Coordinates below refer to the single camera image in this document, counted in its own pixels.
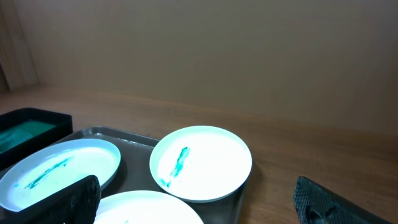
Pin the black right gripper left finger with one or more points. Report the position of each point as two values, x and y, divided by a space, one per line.
75 204

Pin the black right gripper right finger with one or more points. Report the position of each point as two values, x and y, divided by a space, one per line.
315 204

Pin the black tub of green water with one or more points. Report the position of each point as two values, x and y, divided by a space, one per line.
28 130

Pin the white plate with green smear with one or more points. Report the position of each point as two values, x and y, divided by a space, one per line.
50 170

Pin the dark grey serving tray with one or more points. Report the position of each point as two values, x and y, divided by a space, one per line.
134 174

